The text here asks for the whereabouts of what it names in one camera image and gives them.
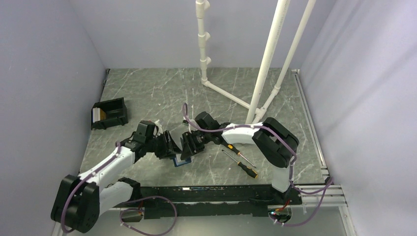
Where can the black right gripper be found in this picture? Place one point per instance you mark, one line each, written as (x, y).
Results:
(190, 147)

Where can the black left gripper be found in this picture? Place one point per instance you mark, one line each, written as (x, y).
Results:
(169, 148)

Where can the dark blue card holder wallet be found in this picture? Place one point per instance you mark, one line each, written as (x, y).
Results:
(178, 163)

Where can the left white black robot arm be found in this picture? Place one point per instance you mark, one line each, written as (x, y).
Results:
(81, 199)

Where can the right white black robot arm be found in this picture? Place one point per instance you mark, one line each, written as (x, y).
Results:
(275, 142)

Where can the black card storage box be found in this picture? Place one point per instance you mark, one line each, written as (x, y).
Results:
(108, 114)

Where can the upper yellow black screwdriver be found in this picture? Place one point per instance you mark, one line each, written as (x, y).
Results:
(241, 154)

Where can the yellow black screwdriver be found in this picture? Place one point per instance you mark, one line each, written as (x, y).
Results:
(241, 154)
(250, 172)

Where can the lower yellow black screwdriver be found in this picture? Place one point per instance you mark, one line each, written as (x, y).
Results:
(250, 172)

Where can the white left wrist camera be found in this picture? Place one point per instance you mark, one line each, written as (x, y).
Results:
(158, 125)

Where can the white PVC pipe frame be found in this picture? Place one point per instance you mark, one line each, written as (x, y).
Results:
(254, 114)

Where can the aluminium extrusion rail frame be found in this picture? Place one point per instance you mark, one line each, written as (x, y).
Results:
(326, 195)

